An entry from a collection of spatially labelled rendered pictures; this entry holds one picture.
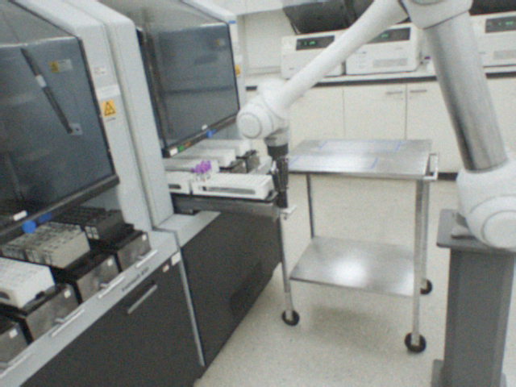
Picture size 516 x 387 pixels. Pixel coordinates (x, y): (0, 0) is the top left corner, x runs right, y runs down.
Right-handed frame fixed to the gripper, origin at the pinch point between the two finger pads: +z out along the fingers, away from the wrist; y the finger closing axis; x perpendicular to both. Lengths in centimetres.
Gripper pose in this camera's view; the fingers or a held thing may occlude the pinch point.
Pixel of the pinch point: (283, 198)
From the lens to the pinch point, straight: 146.7
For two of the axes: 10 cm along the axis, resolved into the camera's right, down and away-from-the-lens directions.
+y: -4.1, 3.8, -8.3
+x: 9.0, 0.5, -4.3
